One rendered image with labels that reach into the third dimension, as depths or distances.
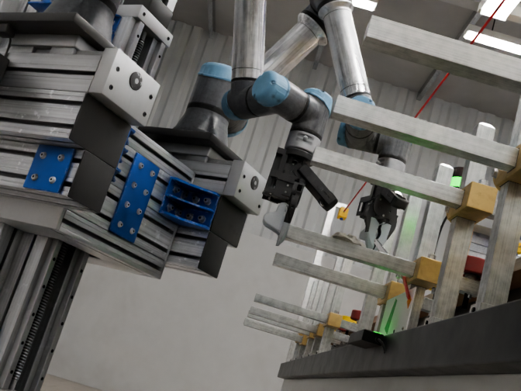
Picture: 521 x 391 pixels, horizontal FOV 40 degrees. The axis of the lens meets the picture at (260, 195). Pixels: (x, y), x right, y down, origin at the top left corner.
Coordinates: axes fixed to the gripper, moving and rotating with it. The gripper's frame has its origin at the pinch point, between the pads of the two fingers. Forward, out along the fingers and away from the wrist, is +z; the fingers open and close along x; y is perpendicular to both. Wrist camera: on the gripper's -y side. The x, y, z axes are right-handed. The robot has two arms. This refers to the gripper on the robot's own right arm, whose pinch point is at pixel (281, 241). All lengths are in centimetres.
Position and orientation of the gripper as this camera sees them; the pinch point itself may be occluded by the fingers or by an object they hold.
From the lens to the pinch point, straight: 157.4
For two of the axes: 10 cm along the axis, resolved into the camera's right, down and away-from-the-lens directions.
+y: -9.5, -3.1, 0.2
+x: 0.7, -2.5, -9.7
